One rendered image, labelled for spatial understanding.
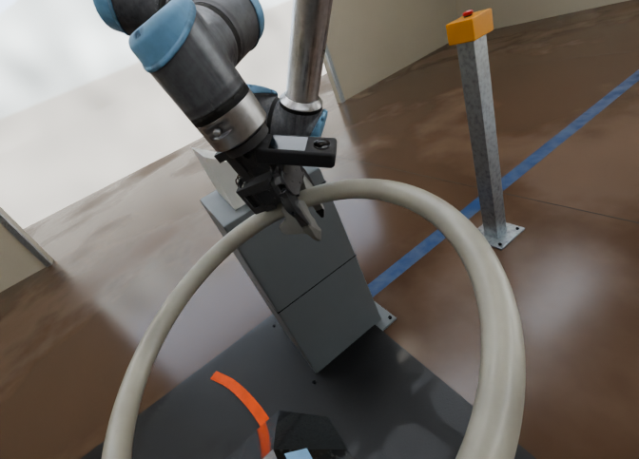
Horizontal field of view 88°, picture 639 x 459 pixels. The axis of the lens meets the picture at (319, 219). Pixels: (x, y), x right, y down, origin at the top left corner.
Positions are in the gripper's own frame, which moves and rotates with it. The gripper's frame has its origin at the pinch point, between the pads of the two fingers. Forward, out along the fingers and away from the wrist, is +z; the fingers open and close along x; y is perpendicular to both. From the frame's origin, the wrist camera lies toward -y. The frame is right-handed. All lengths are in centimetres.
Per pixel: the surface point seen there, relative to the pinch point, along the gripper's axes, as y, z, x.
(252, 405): 84, 90, -2
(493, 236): -31, 118, -87
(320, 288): 38, 63, -35
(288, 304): 48, 57, -26
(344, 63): 88, 133, -535
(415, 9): -41, 141, -656
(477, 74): -42, 35, -101
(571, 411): -34, 104, 1
